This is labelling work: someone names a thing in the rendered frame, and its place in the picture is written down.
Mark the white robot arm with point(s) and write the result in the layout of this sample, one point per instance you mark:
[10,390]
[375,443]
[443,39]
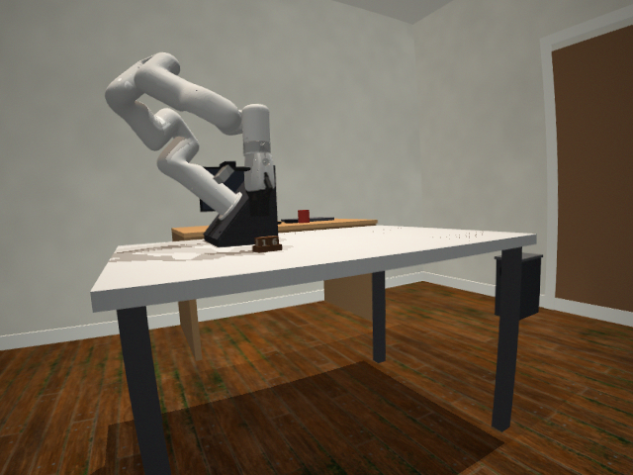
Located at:
[158,79]

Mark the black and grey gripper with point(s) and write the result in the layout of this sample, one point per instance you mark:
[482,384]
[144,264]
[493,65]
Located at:
[253,181]

